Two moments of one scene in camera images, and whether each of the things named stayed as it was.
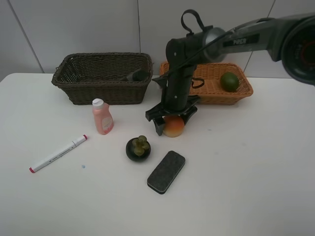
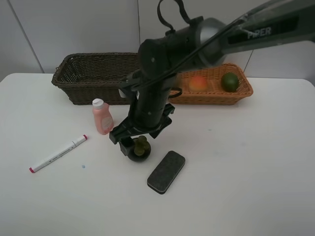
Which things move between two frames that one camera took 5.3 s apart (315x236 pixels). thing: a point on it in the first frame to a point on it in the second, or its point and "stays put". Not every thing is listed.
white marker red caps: x=33 y=169 stays put
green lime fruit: x=229 y=81 stays put
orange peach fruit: x=173 y=126 to x=198 y=83
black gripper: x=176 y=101 to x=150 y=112
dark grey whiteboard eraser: x=166 y=172 stays put
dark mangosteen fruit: x=138 y=149 stays put
